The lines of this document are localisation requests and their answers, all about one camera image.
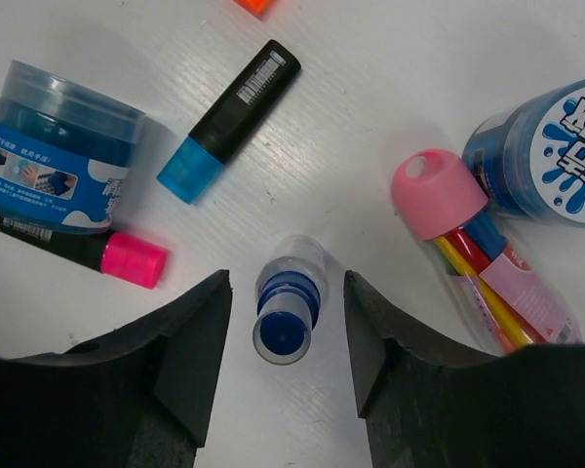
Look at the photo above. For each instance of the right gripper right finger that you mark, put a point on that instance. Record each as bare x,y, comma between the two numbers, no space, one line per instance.
430,401

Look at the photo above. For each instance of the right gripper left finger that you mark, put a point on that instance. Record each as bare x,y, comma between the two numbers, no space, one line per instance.
139,396

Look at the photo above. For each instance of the small blue-capped bottle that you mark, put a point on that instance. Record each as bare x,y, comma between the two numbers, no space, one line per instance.
290,292

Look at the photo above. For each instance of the pink-capped pen tube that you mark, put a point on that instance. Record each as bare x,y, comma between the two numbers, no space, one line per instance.
504,303

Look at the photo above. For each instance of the pink highlighter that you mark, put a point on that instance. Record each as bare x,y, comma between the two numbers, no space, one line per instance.
111,253

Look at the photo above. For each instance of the blue highlighter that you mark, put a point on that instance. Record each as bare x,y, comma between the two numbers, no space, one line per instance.
224,129

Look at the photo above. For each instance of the orange highlighter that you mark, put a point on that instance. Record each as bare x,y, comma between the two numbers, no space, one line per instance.
257,8

